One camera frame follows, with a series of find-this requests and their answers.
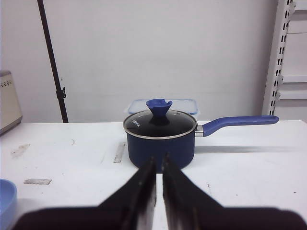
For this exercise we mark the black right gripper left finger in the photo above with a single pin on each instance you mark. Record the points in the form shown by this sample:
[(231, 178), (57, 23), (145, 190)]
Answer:
[(131, 207)]

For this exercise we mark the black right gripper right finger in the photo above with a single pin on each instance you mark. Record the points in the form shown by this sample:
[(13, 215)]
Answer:
[(189, 208)]

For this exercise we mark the light blue bowl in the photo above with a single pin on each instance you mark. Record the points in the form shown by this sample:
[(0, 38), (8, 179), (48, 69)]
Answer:
[(8, 202)]

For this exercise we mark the dark blue saucepan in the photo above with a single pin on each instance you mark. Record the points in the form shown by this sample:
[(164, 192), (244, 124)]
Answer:
[(181, 149)]

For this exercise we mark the glass lid blue knob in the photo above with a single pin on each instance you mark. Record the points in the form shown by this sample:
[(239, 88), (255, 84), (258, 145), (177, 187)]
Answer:
[(159, 122)]

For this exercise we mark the clear plastic food container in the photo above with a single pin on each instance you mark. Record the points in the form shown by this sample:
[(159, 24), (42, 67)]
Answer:
[(186, 105)]

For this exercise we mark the black tripod pole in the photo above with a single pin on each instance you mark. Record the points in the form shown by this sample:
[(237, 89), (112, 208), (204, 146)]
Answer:
[(60, 92)]

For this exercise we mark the cream silver toaster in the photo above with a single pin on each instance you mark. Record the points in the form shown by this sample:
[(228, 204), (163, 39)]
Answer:
[(10, 110)]

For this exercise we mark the white slotted shelf upright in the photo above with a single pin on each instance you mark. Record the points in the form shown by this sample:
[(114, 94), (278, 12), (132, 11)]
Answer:
[(286, 86)]

